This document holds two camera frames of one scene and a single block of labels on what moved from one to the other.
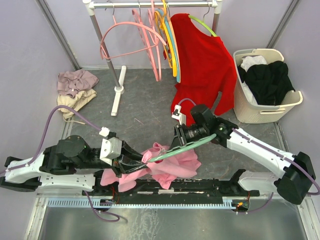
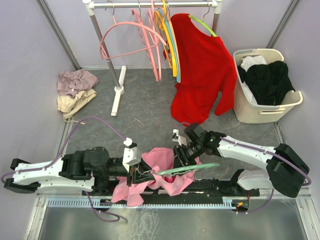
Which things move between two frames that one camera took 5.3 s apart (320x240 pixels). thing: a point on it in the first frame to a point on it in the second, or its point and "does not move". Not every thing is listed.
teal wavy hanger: [180, 149] to [172, 172]
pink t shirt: [164, 172] does not move
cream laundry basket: [245, 109] does not move
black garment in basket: [269, 83] does not move
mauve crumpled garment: [70, 83] does not move
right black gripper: [183, 129] to [179, 151]
